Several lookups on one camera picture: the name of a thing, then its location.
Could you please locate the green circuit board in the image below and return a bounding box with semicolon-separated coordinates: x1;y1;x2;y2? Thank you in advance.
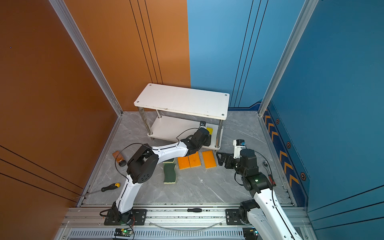
243;228;259;240
114;228;135;240

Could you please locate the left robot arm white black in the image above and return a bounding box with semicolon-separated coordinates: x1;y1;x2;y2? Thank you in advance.
109;128;210;224

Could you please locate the right aluminium corner post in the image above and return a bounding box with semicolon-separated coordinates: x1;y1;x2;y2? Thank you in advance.
258;0;319;117

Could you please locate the green wavy sponge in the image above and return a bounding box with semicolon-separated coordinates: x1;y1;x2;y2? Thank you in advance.
164;163;177;184
163;159;175;164

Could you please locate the clear cable on rail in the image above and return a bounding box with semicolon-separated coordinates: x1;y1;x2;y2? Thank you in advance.
146;220;224;232

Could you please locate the yellow black handled screwdriver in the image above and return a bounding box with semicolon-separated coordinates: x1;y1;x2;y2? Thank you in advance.
76;183;121;199

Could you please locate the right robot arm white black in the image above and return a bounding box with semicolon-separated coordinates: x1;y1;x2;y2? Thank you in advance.
216;148;301;240

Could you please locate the red handled ratchet tool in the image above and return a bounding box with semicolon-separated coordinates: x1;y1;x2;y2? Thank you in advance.
263;161;276;187

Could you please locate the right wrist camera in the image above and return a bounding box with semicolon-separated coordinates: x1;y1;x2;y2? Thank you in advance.
233;139;247;159

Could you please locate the orange sponge left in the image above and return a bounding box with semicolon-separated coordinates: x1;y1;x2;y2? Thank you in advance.
178;157;191;170

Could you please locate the right green circuit board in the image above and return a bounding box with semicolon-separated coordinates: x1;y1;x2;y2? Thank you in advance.
243;228;259;240

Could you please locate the orange sponge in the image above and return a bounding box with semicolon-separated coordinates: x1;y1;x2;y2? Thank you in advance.
178;157;191;170
188;152;201;168
202;151;217;169

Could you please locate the orange sponge middle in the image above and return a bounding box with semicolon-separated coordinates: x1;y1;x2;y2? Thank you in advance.
188;152;201;168

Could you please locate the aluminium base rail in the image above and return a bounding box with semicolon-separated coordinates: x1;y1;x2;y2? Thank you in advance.
55;205;317;240

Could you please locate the aluminium corner post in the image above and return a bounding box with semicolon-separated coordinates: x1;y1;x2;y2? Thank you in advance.
258;0;319;117
49;0;124;117

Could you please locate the white two-tier shelf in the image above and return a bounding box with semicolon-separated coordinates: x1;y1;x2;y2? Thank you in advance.
134;84;230;151

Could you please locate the black screwdriver on rail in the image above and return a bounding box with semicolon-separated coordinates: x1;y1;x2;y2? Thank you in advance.
187;208;203;213

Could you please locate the brown sponge by wall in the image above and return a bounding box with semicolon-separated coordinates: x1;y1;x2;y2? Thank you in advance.
113;151;124;163

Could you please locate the left aluminium corner post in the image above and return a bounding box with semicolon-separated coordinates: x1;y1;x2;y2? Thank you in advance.
49;0;124;117

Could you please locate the orange sponge right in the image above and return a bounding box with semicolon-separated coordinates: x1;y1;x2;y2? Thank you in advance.
202;151;217;169

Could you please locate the left green circuit board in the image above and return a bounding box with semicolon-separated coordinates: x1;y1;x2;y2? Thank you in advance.
114;228;135;240

